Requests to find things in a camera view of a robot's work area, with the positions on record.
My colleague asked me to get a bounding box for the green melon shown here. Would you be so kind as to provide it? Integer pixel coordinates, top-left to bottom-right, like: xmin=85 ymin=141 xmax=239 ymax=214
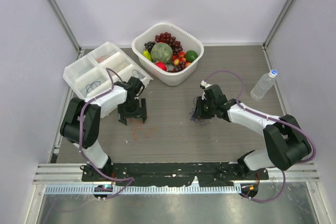
xmin=151 ymin=42 xmax=173 ymax=63

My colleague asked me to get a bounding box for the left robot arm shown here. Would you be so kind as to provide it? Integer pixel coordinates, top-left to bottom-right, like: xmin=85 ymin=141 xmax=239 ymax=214
xmin=60 ymin=77 xmax=147 ymax=182

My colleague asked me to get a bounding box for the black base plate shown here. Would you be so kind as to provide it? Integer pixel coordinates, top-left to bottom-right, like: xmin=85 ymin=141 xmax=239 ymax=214
xmin=81 ymin=161 xmax=270 ymax=187

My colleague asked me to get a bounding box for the dark grapes bunch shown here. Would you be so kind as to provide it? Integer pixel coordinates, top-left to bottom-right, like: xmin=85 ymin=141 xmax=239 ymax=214
xmin=144 ymin=41 xmax=156 ymax=52

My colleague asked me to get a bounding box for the white compartment tray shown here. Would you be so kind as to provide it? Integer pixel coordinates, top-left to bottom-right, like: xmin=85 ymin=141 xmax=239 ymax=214
xmin=62 ymin=42 xmax=153 ymax=99

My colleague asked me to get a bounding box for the cherries cluster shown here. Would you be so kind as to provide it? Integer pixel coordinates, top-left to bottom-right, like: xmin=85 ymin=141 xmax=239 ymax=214
xmin=167 ymin=51 xmax=191 ymax=73

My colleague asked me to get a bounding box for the blue thin wire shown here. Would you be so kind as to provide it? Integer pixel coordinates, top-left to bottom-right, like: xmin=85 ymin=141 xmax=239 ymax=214
xmin=85 ymin=81 xmax=102 ymax=94

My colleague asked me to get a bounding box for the red grapes bunch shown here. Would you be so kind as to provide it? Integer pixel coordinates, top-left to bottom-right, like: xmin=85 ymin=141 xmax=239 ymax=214
xmin=154 ymin=32 xmax=183 ymax=55

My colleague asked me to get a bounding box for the slotted cable duct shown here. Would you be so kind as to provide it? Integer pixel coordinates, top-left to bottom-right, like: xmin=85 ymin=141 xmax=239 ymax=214
xmin=45 ymin=183 xmax=241 ymax=195

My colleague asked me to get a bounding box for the clear water bottle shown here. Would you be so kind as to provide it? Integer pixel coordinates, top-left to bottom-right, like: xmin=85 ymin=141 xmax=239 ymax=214
xmin=250 ymin=69 xmax=278 ymax=101

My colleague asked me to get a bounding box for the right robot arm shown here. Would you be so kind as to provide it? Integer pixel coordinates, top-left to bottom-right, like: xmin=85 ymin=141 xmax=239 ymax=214
xmin=193 ymin=81 xmax=312 ymax=179

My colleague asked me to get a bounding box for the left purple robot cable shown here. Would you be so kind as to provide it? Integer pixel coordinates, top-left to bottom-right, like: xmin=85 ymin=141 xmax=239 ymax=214
xmin=78 ymin=68 xmax=135 ymax=201

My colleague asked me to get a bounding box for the yellow pear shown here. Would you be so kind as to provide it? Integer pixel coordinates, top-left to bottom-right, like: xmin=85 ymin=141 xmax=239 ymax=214
xmin=142 ymin=50 xmax=152 ymax=62

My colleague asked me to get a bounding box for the red apple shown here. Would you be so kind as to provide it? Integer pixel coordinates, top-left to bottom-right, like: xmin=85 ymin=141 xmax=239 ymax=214
xmin=155 ymin=62 xmax=167 ymax=71

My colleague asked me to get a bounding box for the white fruit basket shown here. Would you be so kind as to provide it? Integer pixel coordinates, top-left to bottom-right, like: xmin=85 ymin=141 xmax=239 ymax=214
xmin=132 ymin=23 xmax=204 ymax=86

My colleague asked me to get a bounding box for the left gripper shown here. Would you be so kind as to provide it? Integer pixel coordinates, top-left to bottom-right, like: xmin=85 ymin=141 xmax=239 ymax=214
xmin=119 ymin=98 xmax=146 ymax=125

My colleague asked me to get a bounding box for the green lime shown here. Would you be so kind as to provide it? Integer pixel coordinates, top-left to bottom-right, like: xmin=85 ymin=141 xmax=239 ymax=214
xmin=185 ymin=50 xmax=198 ymax=62

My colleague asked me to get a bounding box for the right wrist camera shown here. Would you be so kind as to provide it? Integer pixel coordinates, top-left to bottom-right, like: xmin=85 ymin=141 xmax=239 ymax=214
xmin=200 ymin=80 xmax=212 ymax=99

